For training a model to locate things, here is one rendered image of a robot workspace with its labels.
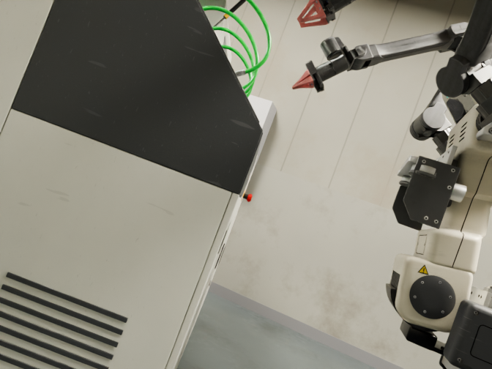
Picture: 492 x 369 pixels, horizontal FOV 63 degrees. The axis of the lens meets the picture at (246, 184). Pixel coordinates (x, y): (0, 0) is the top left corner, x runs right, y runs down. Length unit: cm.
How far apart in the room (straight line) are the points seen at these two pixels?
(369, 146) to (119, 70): 245
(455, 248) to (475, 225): 9
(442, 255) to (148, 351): 74
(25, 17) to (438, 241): 114
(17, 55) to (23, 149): 23
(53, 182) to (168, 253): 32
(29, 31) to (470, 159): 113
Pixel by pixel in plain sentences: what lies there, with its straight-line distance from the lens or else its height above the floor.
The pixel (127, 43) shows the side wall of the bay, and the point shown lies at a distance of 105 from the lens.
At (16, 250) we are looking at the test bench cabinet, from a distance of 108.
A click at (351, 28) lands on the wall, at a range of 355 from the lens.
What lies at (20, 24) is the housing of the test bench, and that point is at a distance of 116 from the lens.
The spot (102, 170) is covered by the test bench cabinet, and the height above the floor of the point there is 73.
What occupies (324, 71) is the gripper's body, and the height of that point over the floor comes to 129.
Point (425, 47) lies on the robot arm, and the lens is 161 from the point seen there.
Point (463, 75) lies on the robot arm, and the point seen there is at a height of 122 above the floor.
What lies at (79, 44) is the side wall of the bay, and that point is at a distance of 108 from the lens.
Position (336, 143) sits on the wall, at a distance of 321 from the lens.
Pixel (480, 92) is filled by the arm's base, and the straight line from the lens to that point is 105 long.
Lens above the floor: 78
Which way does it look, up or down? 2 degrees up
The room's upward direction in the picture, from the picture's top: 21 degrees clockwise
